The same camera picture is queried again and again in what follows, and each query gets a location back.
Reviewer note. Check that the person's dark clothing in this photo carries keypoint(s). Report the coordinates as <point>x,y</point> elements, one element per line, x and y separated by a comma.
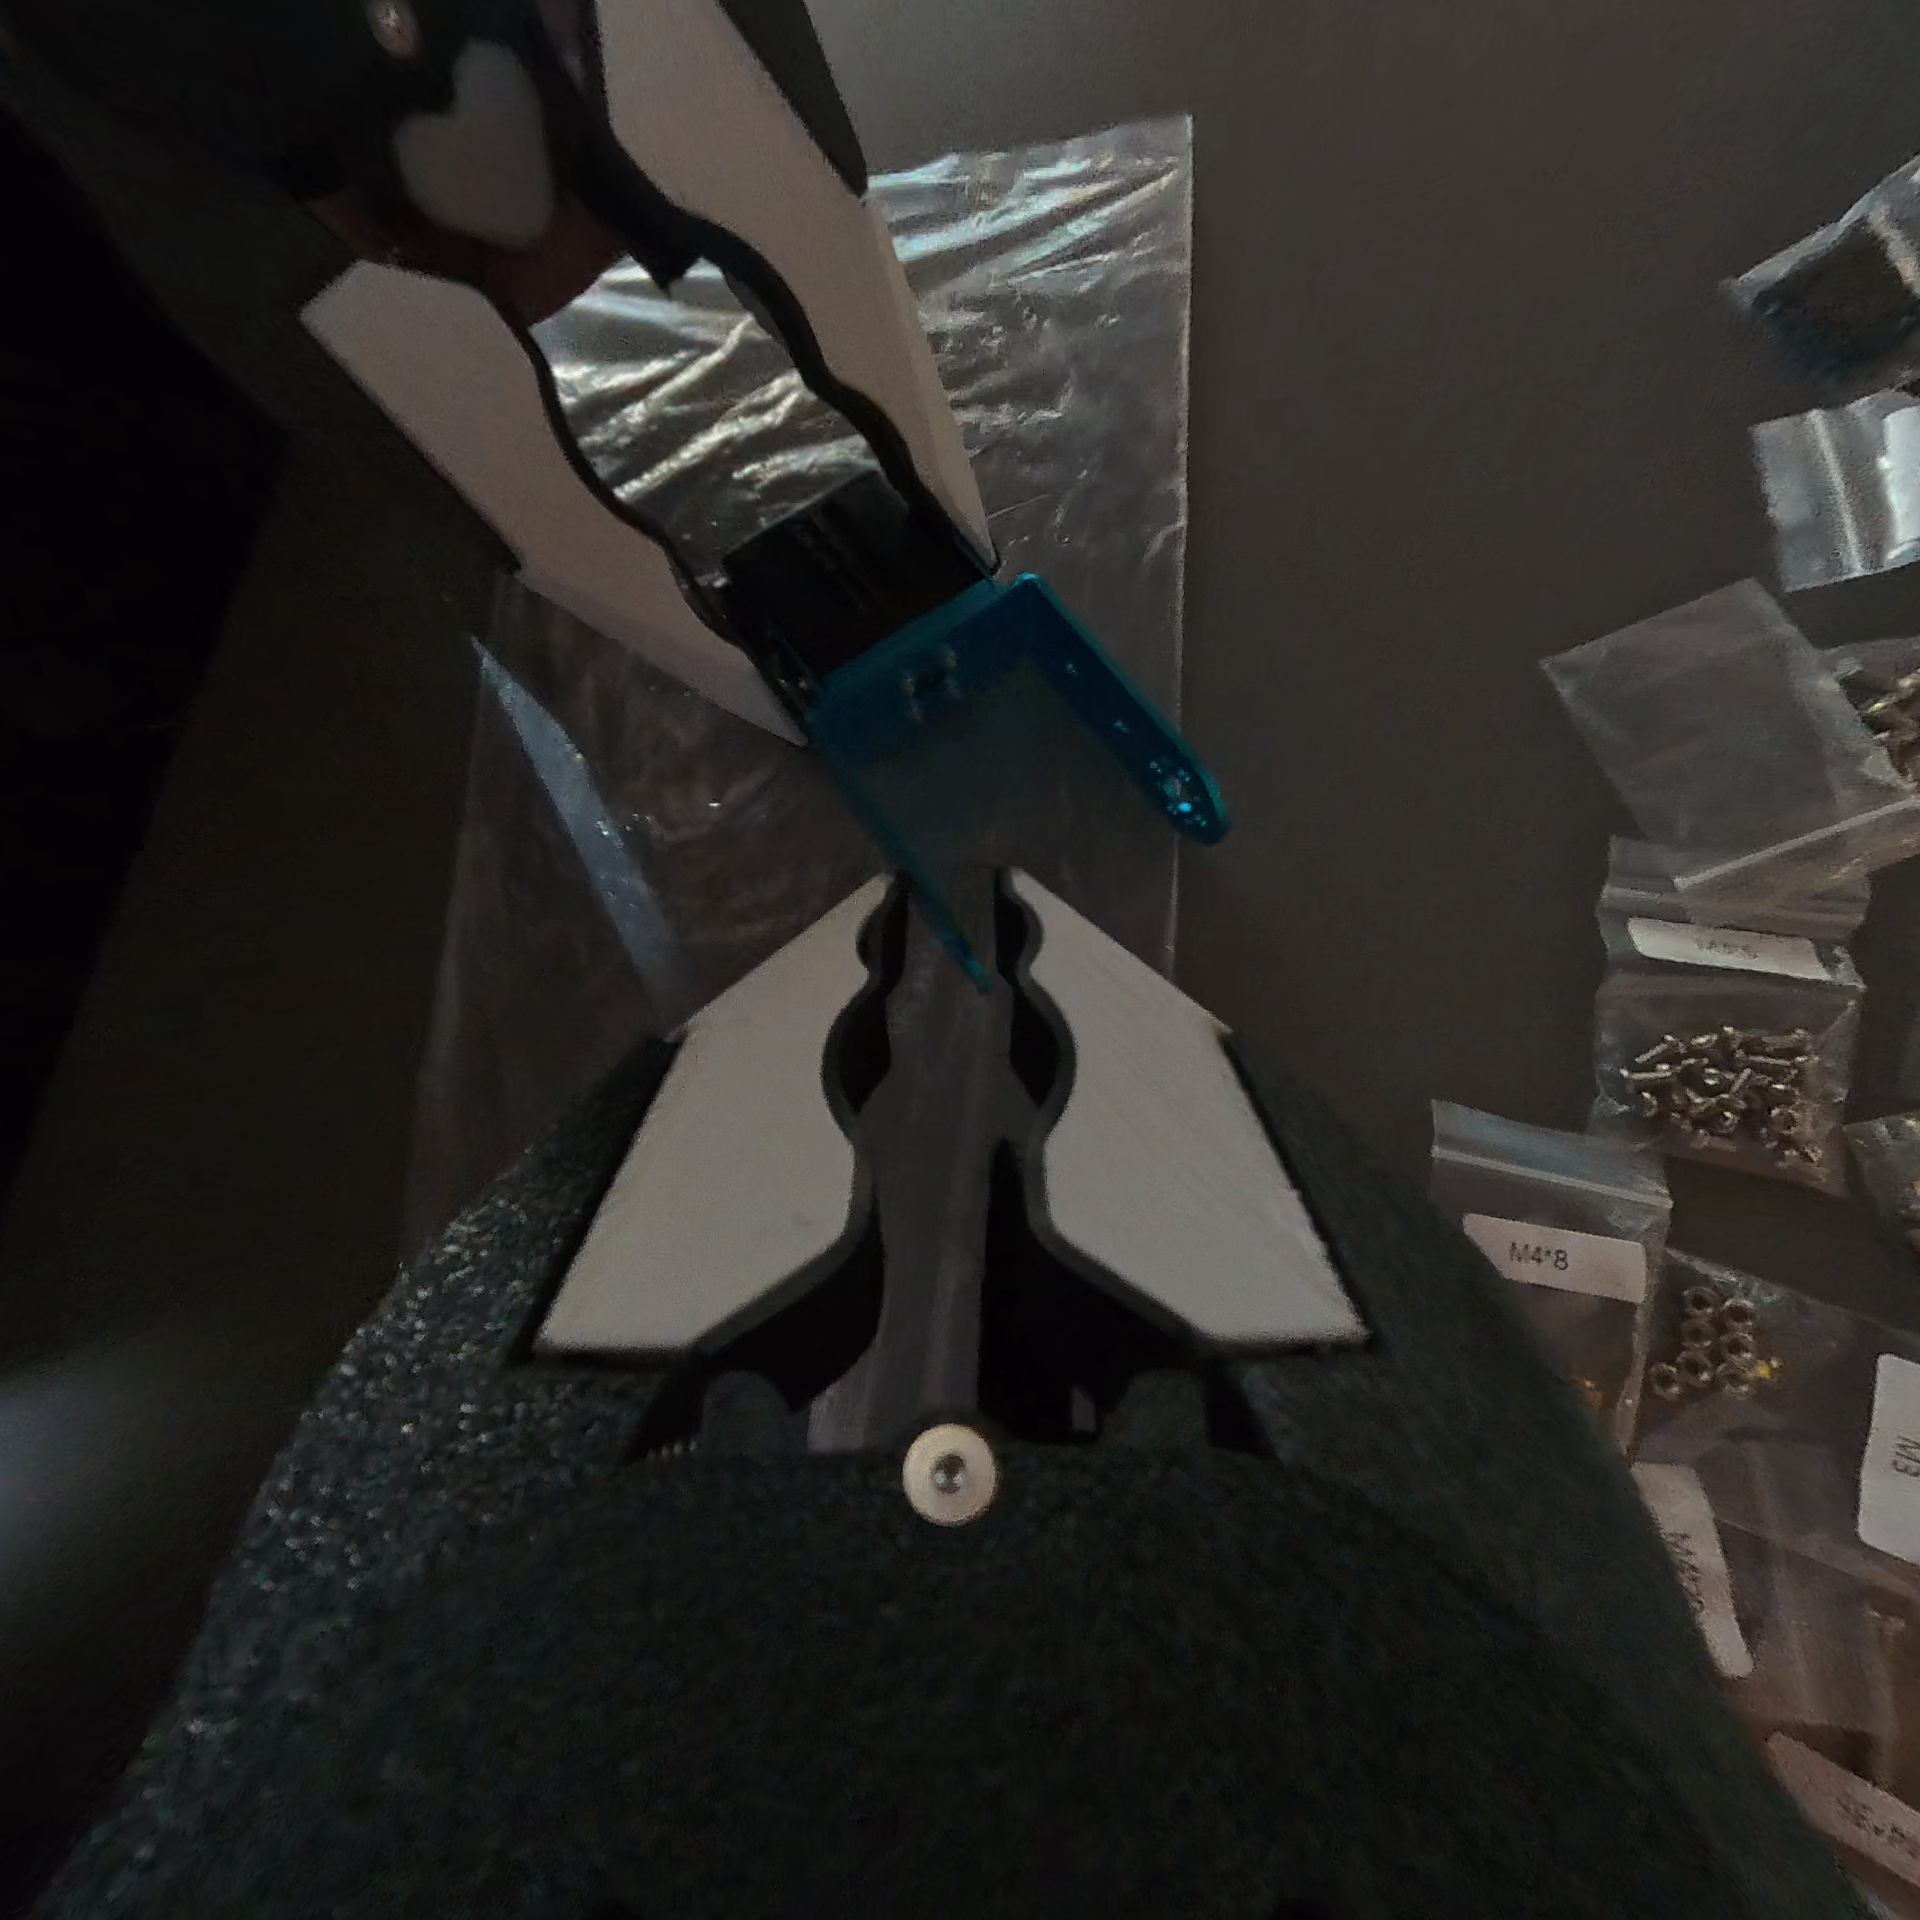
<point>90,601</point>

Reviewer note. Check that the pile of small screw bags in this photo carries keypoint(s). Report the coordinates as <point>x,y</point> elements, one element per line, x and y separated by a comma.
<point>1723,1078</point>

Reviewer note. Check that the blue bracket with black servo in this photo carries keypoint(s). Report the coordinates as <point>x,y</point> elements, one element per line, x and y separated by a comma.
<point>961,659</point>

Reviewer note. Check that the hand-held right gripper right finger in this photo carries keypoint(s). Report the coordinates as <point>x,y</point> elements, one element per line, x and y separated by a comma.
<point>1185,1186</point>

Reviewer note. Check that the large clear plastic bag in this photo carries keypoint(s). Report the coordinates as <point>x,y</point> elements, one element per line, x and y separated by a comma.
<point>1051,376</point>

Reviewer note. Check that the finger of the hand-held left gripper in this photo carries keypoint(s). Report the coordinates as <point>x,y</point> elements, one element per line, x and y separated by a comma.
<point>795,269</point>
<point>478,438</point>

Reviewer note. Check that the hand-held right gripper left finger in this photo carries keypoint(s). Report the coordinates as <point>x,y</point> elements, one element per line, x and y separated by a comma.
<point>704,1186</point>

